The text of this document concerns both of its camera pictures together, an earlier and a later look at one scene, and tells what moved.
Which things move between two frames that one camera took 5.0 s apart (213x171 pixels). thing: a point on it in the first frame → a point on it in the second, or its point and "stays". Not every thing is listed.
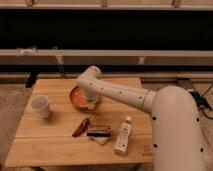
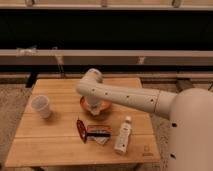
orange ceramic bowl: [79, 99] → [104, 106]
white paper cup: [41, 104] stays
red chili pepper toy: [81, 127] → [82, 131]
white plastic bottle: [121, 144] stays
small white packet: [102, 140] stays
